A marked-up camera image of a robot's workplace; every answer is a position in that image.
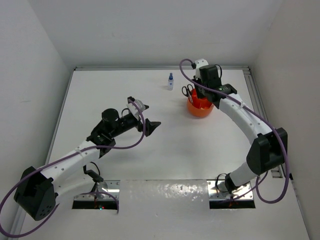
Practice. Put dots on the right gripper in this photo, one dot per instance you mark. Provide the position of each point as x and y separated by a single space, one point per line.
199 94

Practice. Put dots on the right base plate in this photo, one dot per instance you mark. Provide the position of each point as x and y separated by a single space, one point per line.
243 193

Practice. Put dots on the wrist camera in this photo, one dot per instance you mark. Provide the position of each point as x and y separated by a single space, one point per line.
135 106
197 65

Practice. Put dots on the small black scissors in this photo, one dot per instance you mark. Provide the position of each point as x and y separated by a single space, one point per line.
187 91

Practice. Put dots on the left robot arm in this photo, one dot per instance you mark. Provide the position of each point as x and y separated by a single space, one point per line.
41 189

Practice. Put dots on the small spray bottle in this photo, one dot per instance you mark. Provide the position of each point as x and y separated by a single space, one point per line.
170 82

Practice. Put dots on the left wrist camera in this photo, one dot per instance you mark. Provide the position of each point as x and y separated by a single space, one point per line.
135 106

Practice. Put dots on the left base plate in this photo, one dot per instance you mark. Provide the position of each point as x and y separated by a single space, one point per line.
111 187

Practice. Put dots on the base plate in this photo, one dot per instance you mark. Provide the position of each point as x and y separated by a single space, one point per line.
111 187
243 193

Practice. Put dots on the orange round organizer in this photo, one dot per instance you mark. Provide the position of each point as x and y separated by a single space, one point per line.
194 109

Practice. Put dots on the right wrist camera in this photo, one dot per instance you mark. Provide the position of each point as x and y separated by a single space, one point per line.
197 65

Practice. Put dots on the aluminium frame rail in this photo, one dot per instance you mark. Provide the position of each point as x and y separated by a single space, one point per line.
258 106

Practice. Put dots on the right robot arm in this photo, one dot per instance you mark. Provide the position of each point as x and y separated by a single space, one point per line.
267 147

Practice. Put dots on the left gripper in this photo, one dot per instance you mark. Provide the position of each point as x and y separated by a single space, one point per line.
149 125

